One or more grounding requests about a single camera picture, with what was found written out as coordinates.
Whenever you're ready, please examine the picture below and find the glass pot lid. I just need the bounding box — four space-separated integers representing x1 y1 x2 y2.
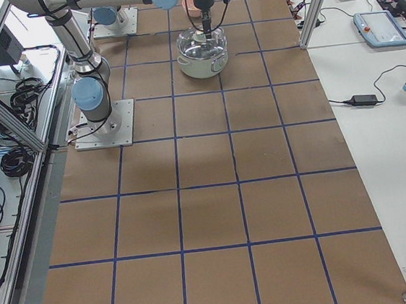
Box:
176 28 227 60

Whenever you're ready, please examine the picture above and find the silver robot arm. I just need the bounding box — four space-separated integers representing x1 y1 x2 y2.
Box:
9 0 178 150
92 5 128 30

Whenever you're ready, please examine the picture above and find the white electric cooking pot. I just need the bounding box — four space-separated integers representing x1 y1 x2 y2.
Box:
176 28 229 79

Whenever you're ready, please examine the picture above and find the pink bowl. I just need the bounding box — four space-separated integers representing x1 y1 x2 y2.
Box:
181 0 202 18

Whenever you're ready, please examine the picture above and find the blue teach pendant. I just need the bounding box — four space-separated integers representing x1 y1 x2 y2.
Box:
353 10 406 48

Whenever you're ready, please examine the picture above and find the black power adapter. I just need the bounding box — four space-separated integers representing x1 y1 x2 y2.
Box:
342 94 379 107

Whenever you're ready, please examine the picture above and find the black control box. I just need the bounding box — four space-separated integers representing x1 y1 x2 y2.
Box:
0 25 25 74

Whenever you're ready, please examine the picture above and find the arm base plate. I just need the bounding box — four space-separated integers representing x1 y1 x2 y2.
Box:
93 7 138 40
74 99 134 151

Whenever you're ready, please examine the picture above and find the aluminium frame post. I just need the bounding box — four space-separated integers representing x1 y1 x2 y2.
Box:
299 0 324 49

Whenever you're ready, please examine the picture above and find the black coiled cable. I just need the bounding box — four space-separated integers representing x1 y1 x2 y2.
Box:
7 76 48 116
0 145 33 181

